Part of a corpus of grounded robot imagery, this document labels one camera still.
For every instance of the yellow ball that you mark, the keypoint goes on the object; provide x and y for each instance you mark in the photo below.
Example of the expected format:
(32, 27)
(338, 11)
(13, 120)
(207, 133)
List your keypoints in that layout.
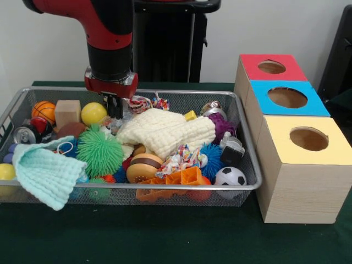
(93, 114)

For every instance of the colourful dotted packet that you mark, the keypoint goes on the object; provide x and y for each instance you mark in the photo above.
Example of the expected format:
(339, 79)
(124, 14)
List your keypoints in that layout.
(181, 159)

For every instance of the wooden box with three holes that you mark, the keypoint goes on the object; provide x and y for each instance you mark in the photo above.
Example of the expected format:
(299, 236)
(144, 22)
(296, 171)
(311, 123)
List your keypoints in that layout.
(297, 192)

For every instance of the toy burger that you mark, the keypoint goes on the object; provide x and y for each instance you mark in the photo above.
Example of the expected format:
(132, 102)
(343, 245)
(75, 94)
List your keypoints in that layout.
(144, 169)

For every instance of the small orange basketball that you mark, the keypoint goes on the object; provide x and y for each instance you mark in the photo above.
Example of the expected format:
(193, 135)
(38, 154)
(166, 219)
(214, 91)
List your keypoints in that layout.
(44, 111)

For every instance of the black stand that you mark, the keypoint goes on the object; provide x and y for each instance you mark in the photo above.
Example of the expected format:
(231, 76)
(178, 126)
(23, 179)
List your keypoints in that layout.
(341, 66)

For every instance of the orange plastic toy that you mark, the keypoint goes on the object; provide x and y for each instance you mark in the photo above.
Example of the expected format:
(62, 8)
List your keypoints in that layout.
(176, 181)

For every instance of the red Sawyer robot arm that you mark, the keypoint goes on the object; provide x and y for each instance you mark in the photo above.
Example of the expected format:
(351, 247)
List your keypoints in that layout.
(110, 33)

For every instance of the clear shallow bin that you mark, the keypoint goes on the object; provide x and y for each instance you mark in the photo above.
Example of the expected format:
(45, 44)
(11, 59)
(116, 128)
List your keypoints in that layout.
(181, 99)

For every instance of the brown rubber ball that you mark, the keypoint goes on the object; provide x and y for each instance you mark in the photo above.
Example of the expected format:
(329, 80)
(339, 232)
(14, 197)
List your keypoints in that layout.
(70, 130)

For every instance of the cream yellow cloth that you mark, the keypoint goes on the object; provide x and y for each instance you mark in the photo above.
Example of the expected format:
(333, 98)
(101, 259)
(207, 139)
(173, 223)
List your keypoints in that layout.
(165, 132)

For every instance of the black and white soccer ball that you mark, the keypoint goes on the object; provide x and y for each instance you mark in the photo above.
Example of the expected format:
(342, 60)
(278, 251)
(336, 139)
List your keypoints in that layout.
(231, 177)

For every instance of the dark green table cloth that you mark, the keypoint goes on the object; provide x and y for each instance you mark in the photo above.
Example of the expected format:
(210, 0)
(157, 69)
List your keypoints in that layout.
(165, 236)

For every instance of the small green spiky ball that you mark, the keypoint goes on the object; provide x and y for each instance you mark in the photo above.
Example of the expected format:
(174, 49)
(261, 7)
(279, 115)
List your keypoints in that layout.
(100, 153)

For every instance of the pale wooden block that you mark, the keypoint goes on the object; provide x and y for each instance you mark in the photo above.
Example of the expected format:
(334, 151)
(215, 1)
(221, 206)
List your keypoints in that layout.
(67, 113)

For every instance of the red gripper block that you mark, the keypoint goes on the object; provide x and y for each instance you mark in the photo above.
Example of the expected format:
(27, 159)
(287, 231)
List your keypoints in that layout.
(110, 87)

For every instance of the mint green cloth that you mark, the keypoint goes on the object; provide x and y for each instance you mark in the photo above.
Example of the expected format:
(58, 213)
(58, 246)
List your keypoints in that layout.
(47, 176)

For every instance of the silver can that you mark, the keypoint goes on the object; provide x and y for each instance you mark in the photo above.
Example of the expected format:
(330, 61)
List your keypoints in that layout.
(25, 135)

